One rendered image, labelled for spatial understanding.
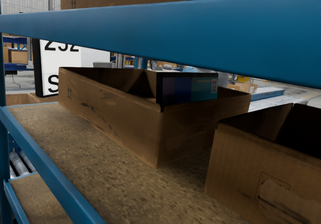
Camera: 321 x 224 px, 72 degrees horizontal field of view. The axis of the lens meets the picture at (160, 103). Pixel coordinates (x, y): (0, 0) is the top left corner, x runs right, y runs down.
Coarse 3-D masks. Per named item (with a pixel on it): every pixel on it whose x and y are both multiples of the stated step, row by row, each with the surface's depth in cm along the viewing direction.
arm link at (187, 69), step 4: (184, 68) 138; (188, 68) 134; (192, 68) 132; (196, 68) 133; (200, 68) 132; (196, 72) 131; (200, 72) 132; (204, 72) 133; (208, 72) 134; (212, 72) 138
